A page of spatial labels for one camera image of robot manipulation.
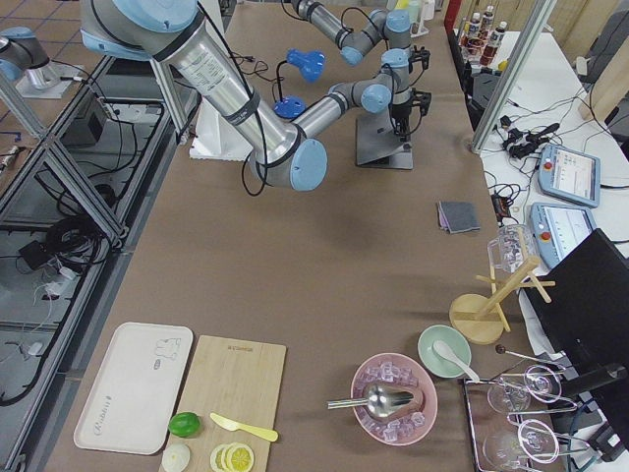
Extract grey laptop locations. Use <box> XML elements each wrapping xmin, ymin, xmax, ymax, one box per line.
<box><xmin>356</xmin><ymin>112</ymin><xmax>414</xmax><ymax>170</ymax></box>

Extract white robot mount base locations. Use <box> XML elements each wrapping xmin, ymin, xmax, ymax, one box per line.
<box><xmin>189</xmin><ymin>99</ymin><xmax>253</xmax><ymax>161</ymax></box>

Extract black lamp power cable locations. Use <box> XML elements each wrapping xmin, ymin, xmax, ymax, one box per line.
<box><xmin>226</xmin><ymin>51</ymin><xmax>282</xmax><ymax>88</ymax></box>

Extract rack of coloured cups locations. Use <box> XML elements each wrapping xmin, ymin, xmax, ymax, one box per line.
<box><xmin>394</xmin><ymin>0</ymin><xmax>435</xmax><ymax>38</ymax></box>

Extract metal scoop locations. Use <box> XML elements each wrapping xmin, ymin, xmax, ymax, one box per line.
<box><xmin>326</xmin><ymin>383</ymin><xmax>425</xmax><ymax>420</ymax></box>

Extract green bowl with spoon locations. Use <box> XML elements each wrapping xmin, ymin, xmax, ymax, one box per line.
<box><xmin>418</xmin><ymin>324</ymin><xmax>480</xmax><ymax>382</ymax></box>

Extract pink bowl with ice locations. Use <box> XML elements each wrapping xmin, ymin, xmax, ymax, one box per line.
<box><xmin>351</xmin><ymin>353</ymin><xmax>438</xmax><ymax>446</ymax></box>

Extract teach pendant tablet near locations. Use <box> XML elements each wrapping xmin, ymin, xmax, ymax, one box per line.
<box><xmin>530</xmin><ymin>203</ymin><xmax>597</xmax><ymax>268</ymax></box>

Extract clear glass mug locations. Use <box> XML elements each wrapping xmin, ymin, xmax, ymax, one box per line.
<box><xmin>487</xmin><ymin>224</ymin><xmax>539</xmax><ymax>273</ymax></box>

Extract blue desk lamp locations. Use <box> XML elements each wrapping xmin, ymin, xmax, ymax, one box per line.
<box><xmin>271</xmin><ymin>48</ymin><xmax>327</xmax><ymax>120</ymax></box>

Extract wine glass upper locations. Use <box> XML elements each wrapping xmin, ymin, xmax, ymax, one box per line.
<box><xmin>487</xmin><ymin>365</ymin><xmax>561</xmax><ymax>413</ymax></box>

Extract wooden cutting board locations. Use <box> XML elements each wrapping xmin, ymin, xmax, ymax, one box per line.
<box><xmin>167</xmin><ymin>335</ymin><xmax>287</xmax><ymax>471</ymax></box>

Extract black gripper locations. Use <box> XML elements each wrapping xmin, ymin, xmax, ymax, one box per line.
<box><xmin>390</xmin><ymin>103</ymin><xmax>410</xmax><ymax>142</ymax></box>

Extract folded grey cloth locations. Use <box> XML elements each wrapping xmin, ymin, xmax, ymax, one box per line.
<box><xmin>436</xmin><ymin>201</ymin><xmax>481</xmax><ymax>234</ymax></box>

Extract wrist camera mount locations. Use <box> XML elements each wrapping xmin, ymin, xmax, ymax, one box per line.
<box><xmin>409</xmin><ymin>45</ymin><xmax>430</xmax><ymax>71</ymax></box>
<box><xmin>412</xmin><ymin>88</ymin><xmax>432</xmax><ymax>117</ymax></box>

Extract yellow plastic knife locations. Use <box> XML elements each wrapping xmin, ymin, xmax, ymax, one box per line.
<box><xmin>209</xmin><ymin>412</ymin><xmax>279</xmax><ymax>443</ymax></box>

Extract aluminium frame post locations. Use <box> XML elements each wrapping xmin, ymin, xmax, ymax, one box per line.
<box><xmin>470</xmin><ymin>0</ymin><xmax>557</xmax><ymax>154</ymax></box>

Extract teach pendant tablet far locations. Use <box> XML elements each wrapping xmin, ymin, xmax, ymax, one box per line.
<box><xmin>538</xmin><ymin>145</ymin><xmax>601</xmax><ymax>208</ymax></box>

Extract green lime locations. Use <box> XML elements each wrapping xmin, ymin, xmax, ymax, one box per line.
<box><xmin>168</xmin><ymin>412</ymin><xmax>201</xmax><ymax>438</ymax></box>

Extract wooden cup stand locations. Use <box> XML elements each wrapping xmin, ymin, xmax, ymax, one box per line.
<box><xmin>449</xmin><ymin>256</ymin><xmax>555</xmax><ymax>345</ymax></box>

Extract white plastic tray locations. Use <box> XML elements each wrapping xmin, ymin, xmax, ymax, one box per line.
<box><xmin>74</xmin><ymin>322</ymin><xmax>194</xmax><ymax>455</ymax></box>

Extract bottles in wire basket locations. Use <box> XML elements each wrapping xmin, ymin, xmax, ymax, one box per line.
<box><xmin>458</xmin><ymin>3</ymin><xmax>507</xmax><ymax>67</ymax></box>

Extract peeled white onion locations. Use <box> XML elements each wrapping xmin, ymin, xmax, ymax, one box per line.
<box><xmin>161</xmin><ymin>443</ymin><xmax>191</xmax><ymax>472</ymax></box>

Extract wine glass lower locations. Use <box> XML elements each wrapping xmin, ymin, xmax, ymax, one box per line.
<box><xmin>483</xmin><ymin>419</ymin><xmax>559</xmax><ymax>471</ymax></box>

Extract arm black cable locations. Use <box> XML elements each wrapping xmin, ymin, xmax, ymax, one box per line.
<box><xmin>196</xmin><ymin>0</ymin><xmax>276</xmax><ymax>199</ymax></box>

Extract black glass rack tray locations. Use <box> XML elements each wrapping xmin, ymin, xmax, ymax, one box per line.
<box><xmin>459</xmin><ymin>380</ymin><xmax>593</xmax><ymax>471</ymax></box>

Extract teach pendant tablet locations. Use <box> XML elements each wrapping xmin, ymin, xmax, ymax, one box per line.
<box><xmin>538</xmin><ymin>145</ymin><xmax>601</xmax><ymax>208</ymax></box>
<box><xmin>530</xmin><ymin>203</ymin><xmax>597</xmax><ymax>268</ymax></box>

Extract lemon slices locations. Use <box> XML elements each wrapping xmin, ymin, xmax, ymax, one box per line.
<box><xmin>209</xmin><ymin>442</ymin><xmax>255</xmax><ymax>472</ymax></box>

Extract wine glass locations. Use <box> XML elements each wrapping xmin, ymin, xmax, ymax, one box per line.
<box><xmin>487</xmin><ymin>365</ymin><xmax>561</xmax><ymax>413</ymax></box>
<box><xmin>483</xmin><ymin>419</ymin><xmax>559</xmax><ymax>471</ymax></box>

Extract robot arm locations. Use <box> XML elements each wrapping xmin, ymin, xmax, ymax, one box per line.
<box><xmin>80</xmin><ymin>1</ymin><xmax>411</xmax><ymax>192</ymax></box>
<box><xmin>291</xmin><ymin>0</ymin><xmax>411</xmax><ymax>66</ymax></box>

